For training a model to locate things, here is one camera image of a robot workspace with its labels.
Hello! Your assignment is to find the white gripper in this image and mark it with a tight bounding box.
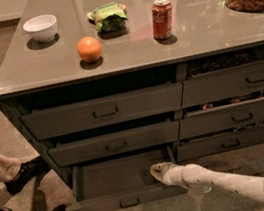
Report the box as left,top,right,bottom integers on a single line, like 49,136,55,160
150,162,185,186

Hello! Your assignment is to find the grey drawer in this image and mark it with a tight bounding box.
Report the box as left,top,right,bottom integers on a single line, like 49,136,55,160
179,97,264,139
67,147,187,211
48,121,179,167
174,47,264,109
175,123,264,162
21,83,182,140

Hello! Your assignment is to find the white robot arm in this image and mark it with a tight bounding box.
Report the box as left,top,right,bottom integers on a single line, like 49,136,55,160
150,162,264,204

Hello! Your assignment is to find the grey counter cabinet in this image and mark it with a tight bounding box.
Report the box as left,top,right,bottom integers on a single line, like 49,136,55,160
0,0,264,185

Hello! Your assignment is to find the upper black shoe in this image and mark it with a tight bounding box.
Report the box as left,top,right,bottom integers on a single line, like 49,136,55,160
5,156,51,195

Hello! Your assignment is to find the orange fruit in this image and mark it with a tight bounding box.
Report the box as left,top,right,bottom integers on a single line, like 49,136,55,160
77,36,102,63

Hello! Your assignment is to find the red soda can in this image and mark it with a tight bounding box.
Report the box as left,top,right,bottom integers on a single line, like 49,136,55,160
151,0,173,40

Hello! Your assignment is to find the green chip bag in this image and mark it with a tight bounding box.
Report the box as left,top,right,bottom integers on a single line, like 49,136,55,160
87,2,128,33

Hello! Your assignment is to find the white ceramic bowl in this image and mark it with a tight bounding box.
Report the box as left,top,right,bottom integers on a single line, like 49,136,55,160
23,14,58,43

